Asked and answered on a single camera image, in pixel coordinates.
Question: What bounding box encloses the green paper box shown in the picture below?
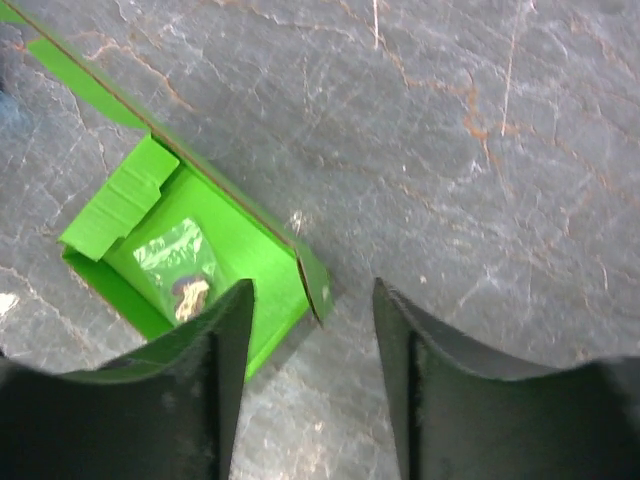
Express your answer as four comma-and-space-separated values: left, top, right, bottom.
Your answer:
1, 1, 332, 375

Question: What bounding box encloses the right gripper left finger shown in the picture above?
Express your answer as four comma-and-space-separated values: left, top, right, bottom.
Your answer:
1, 279, 254, 479

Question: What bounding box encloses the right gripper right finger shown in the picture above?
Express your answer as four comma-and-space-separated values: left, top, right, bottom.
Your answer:
372, 280, 639, 479

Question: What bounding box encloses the small clear plastic scrap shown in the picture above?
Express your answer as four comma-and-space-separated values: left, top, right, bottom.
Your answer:
133, 218, 219, 325

